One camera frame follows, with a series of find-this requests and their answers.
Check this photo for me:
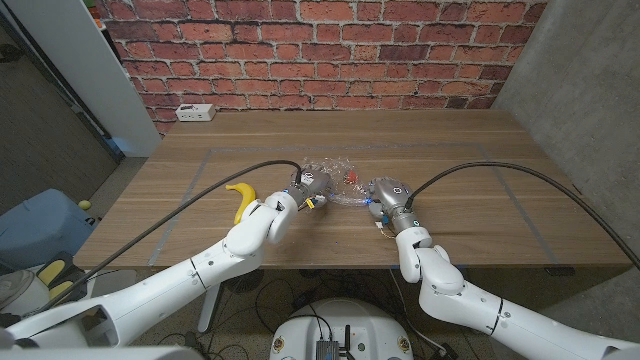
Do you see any white robot torso base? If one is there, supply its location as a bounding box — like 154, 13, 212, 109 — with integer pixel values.
268, 297, 415, 360

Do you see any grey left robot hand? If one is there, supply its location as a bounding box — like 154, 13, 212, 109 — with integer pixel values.
283, 167, 334, 210

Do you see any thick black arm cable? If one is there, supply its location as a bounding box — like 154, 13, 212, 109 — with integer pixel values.
404, 160, 640, 271
34, 159, 304, 316

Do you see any metal table leg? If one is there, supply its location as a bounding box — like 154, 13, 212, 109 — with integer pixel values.
197, 282, 225, 333

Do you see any red brick print backdrop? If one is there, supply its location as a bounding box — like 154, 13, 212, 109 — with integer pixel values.
93, 0, 549, 136

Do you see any blue plastic bin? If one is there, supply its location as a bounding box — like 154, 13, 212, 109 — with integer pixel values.
0, 187, 99, 274

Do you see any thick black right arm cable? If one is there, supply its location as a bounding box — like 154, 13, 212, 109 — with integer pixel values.
404, 160, 640, 271

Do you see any clear plastic wrap sheet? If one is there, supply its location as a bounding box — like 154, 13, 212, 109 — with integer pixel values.
299, 155, 381, 209

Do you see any grey box on torso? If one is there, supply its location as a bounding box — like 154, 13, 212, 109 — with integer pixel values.
314, 338, 341, 360

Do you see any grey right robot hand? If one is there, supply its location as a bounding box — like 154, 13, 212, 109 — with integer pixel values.
367, 175, 422, 235

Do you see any white power outlet box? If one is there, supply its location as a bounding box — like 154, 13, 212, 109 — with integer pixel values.
174, 103, 217, 123

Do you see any white upright panel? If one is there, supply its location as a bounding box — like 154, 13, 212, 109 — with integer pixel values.
3, 0, 162, 159

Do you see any black round floor disc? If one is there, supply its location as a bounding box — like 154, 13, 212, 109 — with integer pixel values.
223, 270, 265, 294

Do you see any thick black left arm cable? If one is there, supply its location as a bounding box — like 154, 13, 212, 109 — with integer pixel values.
34, 159, 304, 316

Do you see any black and yellow glove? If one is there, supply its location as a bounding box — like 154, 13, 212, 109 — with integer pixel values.
34, 250, 89, 302

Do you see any white flat board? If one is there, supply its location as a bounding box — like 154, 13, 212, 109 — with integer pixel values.
84, 269, 139, 296

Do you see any yellow toy banana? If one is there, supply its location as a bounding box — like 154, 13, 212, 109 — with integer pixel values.
224, 182, 257, 226

